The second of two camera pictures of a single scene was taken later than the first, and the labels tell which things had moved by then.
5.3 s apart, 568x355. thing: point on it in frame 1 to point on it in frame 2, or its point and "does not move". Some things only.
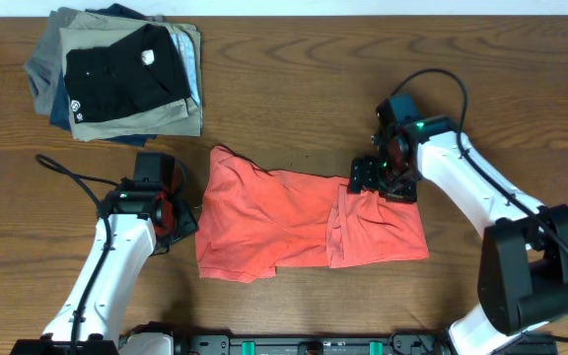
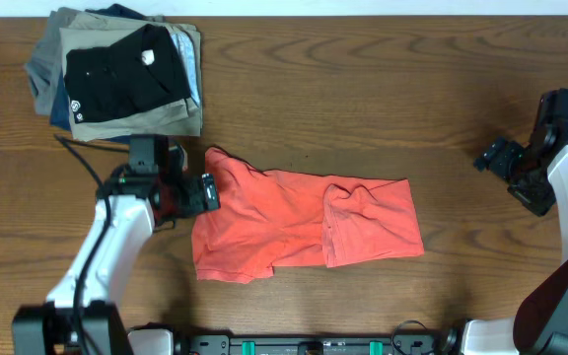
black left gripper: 187,221 to 198,202
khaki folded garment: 90,30 does not move
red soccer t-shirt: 251,221 does not move
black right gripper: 364,176 to 498,158
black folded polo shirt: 138,70 does not move
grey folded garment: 43,68 does not move
